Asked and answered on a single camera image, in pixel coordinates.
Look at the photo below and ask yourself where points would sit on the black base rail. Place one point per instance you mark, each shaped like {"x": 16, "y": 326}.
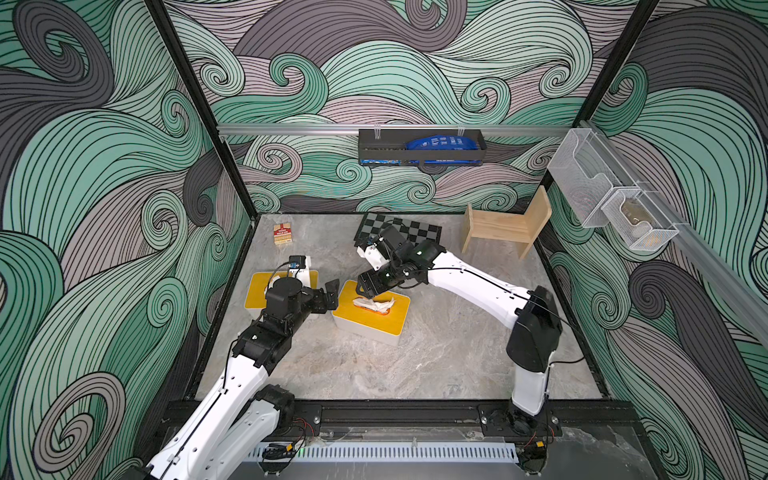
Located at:
{"x": 494, "y": 415}

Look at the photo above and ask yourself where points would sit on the aluminium wall rail back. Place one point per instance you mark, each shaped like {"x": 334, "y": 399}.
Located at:
{"x": 303, "y": 129}

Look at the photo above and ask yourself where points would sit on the white slotted cable duct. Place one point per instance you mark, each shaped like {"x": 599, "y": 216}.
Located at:
{"x": 408, "y": 452}

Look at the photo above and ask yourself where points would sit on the small wooden chair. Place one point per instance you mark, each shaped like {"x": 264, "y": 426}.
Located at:
{"x": 521, "y": 229}

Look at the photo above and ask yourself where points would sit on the aluminium wall rail right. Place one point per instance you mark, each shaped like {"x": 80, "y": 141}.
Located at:
{"x": 743, "y": 301}

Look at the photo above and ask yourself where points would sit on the aluminium wall rail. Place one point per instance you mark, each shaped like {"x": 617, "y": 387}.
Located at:
{"x": 303, "y": 129}
{"x": 743, "y": 301}

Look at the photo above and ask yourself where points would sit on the clear plastic wall bin large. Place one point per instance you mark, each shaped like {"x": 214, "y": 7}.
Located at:
{"x": 583, "y": 177}

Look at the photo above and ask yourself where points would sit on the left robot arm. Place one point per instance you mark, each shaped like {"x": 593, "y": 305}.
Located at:
{"x": 243, "y": 408}

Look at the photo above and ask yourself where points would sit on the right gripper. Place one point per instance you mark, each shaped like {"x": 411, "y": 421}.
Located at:
{"x": 377, "y": 279}

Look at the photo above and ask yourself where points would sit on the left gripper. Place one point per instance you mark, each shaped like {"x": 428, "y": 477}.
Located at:
{"x": 319, "y": 305}

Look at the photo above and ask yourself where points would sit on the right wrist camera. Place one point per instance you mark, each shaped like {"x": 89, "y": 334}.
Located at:
{"x": 373, "y": 255}

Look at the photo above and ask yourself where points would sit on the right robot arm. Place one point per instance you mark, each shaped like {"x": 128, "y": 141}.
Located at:
{"x": 530, "y": 315}

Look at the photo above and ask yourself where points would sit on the black wall shelf basket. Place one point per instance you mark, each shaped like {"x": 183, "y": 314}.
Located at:
{"x": 388, "y": 148}

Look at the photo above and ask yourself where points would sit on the clear plastic wall bin small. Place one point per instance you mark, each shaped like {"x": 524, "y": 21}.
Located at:
{"x": 642, "y": 225}

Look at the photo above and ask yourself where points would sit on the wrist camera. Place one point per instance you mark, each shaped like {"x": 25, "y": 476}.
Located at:
{"x": 373, "y": 255}
{"x": 299, "y": 268}

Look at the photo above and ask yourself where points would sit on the yellow bamboo lid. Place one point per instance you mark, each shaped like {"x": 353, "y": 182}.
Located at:
{"x": 258, "y": 285}
{"x": 347, "y": 310}

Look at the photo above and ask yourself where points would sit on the blue object in basket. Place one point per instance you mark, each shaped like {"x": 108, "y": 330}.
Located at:
{"x": 442, "y": 143}

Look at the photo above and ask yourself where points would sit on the small red card box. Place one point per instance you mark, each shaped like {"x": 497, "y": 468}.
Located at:
{"x": 282, "y": 234}

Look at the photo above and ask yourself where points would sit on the black chessboard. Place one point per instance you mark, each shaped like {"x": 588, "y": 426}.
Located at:
{"x": 414, "y": 231}

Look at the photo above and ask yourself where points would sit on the orange tissue pack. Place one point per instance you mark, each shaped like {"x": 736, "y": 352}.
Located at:
{"x": 381, "y": 307}

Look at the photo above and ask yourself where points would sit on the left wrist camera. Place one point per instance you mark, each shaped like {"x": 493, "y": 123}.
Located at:
{"x": 299, "y": 268}

